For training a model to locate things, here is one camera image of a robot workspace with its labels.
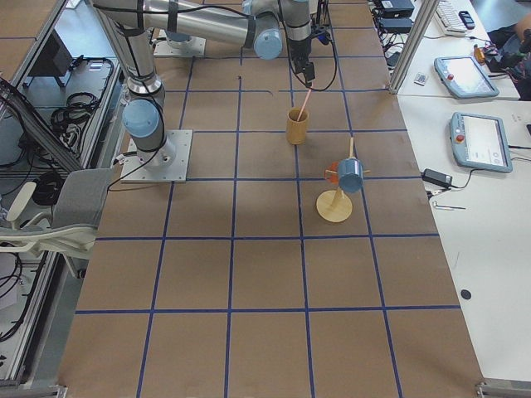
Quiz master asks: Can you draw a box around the blue teach pendant far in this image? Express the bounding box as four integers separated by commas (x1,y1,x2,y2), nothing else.
434,56,499,99

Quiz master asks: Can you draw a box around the grey office chair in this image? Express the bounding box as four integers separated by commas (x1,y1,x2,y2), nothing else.
1,168,113,278

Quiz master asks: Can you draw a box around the white keyboard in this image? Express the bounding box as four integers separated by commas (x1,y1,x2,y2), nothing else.
434,1,468,36

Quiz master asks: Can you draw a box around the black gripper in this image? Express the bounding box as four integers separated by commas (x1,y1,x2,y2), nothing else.
288,39,315,85

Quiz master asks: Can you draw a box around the orange cup on stand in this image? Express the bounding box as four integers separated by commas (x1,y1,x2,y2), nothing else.
324,162,339,185

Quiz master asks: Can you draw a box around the blue teach pendant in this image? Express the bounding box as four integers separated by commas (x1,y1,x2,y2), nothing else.
434,56,499,99
450,112,513,173

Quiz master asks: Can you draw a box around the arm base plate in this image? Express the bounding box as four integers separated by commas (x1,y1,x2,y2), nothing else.
153,36,206,58
120,129,192,183

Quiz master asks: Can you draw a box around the dark blue hanging cup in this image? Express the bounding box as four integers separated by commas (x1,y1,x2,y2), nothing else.
337,158,363,193

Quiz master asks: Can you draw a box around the aluminium frame post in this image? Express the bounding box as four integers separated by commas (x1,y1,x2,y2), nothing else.
388,0,440,95

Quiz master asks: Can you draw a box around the black power adapter right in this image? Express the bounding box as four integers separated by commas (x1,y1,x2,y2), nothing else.
421,168,452,188

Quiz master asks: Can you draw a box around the wooden cup tree stand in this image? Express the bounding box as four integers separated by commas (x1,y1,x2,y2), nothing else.
316,137,370,223

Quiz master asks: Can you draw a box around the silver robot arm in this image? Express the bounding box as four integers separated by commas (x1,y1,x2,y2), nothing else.
93,1,314,145

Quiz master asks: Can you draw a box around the bamboo chopstick holder cup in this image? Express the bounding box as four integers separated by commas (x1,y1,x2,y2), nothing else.
285,108,308,145

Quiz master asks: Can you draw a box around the blue teach pendant near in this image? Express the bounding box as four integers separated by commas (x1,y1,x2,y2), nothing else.
450,112,513,173

